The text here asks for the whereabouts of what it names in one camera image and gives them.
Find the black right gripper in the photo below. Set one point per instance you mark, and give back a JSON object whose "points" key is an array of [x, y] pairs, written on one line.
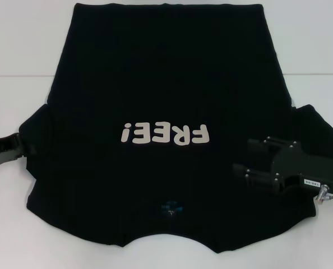
{"points": [[306, 171]]}

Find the black FREE print shirt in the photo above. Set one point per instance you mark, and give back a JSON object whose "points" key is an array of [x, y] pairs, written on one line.
{"points": [[166, 84]]}

